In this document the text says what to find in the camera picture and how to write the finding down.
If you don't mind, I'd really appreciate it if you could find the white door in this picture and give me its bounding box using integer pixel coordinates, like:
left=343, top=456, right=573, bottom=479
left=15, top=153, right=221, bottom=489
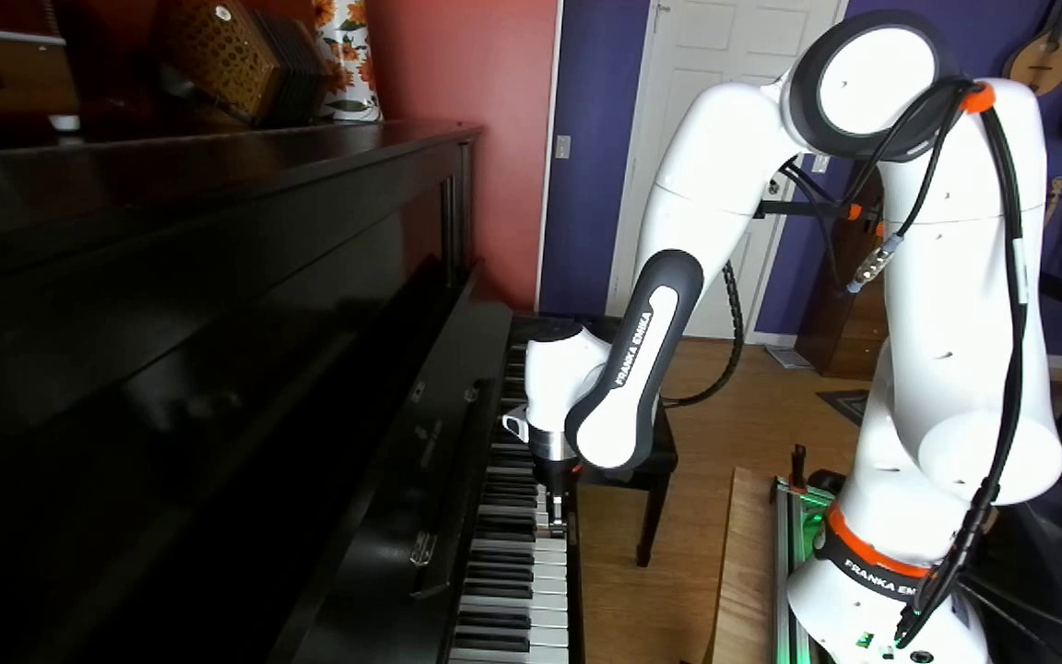
left=604, top=0, right=847, bottom=338

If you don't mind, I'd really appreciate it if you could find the wooden cabinet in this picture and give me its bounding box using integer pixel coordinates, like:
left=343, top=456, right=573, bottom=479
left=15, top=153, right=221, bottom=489
left=798, top=185, right=884, bottom=380

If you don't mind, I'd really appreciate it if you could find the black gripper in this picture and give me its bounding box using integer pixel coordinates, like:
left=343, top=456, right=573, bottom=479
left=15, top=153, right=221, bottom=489
left=535, top=432, right=574, bottom=536

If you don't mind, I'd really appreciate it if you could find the wooden robot mounting platform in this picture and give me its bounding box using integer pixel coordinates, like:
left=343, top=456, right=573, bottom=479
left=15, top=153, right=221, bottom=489
left=709, top=468, right=832, bottom=664

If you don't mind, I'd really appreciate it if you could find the black upright piano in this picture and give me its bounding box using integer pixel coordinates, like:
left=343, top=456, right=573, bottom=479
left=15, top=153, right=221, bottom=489
left=0, top=120, right=583, bottom=664

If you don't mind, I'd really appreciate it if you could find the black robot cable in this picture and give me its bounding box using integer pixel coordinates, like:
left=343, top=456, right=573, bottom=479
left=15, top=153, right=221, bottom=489
left=846, top=76, right=1033, bottom=649

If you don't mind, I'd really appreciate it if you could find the black piano bench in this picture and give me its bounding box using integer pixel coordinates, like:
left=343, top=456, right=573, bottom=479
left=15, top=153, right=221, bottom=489
left=530, top=314, right=682, bottom=573

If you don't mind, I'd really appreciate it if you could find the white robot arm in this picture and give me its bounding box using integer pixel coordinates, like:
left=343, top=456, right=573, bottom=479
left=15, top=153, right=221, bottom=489
left=525, top=10, right=1062, bottom=664

